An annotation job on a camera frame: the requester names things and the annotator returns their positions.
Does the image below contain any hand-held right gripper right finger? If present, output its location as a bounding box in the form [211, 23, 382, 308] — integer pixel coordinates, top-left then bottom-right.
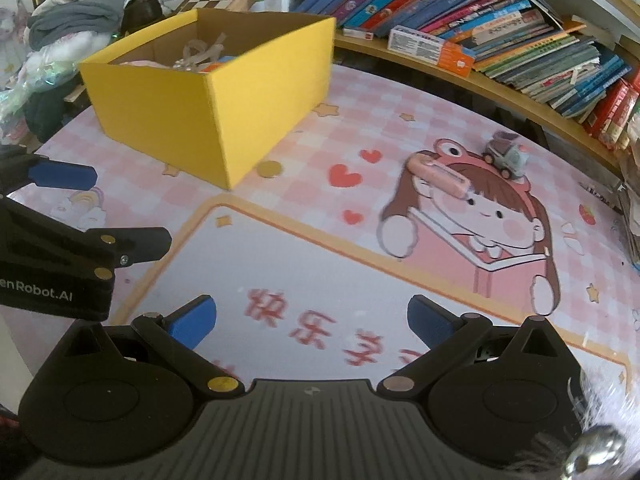
[376, 295, 576, 395]

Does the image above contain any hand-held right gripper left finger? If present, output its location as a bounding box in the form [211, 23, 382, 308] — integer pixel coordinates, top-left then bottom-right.
[47, 296, 247, 397]

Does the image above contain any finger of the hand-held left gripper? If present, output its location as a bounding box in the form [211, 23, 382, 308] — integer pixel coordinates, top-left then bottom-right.
[0, 147, 99, 194]
[84, 226, 174, 272]

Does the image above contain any yellow cardboard box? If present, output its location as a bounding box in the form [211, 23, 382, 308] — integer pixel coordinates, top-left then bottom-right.
[78, 8, 337, 192]

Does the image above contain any pink plush toy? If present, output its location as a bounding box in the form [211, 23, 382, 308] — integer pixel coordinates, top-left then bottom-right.
[117, 58, 174, 69]

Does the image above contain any clear plastic ribbon bow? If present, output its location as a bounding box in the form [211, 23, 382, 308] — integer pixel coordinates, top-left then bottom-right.
[172, 32, 229, 69]

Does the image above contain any iridescent plastic bag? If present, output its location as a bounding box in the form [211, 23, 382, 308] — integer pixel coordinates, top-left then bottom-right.
[0, 67, 56, 134]

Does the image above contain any pink checkered printed mat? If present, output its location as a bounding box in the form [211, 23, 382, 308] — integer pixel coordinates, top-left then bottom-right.
[34, 59, 640, 397]

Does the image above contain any pink stapler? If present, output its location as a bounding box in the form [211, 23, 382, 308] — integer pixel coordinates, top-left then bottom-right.
[406, 153, 475, 200]

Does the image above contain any pile of folded clothes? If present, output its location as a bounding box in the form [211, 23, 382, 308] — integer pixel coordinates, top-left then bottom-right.
[25, 0, 126, 61]

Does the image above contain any fluffy pompom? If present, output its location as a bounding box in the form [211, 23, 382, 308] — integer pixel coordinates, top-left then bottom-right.
[510, 360, 640, 480]

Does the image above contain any grey toy car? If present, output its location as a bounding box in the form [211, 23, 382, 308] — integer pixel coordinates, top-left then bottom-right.
[482, 130, 531, 181]

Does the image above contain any black bag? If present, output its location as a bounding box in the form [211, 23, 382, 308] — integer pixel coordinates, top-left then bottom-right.
[119, 0, 166, 34]

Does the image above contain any silver bell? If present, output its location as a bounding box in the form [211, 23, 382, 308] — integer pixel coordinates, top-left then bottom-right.
[564, 424, 627, 479]

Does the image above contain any pencil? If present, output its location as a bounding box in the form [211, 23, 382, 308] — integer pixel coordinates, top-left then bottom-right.
[582, 182, 626, 206]

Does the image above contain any stack of papers and booklets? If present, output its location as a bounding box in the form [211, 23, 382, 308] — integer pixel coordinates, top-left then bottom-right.
[617, 105, 640, 272]

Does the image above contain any white and orange flat box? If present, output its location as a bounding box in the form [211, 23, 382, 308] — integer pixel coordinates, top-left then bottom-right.
[387, 24, 476, 79]

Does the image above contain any row of books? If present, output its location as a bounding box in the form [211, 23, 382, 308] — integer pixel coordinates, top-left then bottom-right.
[295, 0, 640, 154]

